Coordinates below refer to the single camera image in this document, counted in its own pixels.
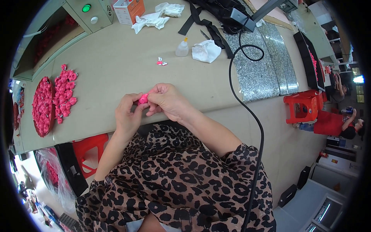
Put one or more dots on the person's right hand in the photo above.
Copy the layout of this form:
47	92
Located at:
171	101

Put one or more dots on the person's left hand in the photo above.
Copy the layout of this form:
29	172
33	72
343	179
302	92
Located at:
126	116

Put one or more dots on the pink plastic toy piece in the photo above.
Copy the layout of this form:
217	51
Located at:
143	99

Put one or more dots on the small pink white parts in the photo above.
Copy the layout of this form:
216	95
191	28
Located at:
161	62

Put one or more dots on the clear glue bottle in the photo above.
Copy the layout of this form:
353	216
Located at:
182	49

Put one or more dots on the red plastic stool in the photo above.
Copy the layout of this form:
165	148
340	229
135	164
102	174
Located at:
87	153
303	106

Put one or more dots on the crumpled white tissue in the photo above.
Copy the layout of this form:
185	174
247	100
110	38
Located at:
205	51

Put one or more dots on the pile of pink toy pieces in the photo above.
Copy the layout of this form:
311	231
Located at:
64	92

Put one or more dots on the small metal blade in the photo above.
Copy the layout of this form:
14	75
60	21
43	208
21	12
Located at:
204	34

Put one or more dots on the black plastic bin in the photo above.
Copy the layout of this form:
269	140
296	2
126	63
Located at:
71	168

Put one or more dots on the white glove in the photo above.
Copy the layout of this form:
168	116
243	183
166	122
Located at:
171	9
149	21

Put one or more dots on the red tray of pink pieces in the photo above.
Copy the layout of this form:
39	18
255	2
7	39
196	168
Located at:
43	107

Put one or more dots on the person's body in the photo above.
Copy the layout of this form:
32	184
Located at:
179	185

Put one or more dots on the wide bag of silver parts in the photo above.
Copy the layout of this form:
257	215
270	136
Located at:
252	69

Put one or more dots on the clear bag of pink pieces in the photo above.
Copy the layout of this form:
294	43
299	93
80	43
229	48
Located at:
53	177

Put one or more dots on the orange white carton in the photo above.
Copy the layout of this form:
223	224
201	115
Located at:
127	11

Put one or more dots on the black bag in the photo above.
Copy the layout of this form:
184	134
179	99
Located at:
223	13

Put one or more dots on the grey control box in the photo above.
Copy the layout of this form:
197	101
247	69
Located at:
87	16

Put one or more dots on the grey machine cabinet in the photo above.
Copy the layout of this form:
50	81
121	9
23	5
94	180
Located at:
43	43

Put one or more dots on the green push button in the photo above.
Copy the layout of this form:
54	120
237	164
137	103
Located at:
86	8

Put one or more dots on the narrow bag of silver parts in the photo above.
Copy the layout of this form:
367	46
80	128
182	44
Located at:
281	63

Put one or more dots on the grey metal beam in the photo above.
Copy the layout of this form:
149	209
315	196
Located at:
269	8

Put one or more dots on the black tray of pink pieces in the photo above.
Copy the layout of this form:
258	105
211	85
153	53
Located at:
311	62

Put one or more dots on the black box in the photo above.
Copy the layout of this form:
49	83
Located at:
287	195
303	177

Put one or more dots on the blue drink can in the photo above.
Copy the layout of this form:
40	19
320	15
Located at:
347	110

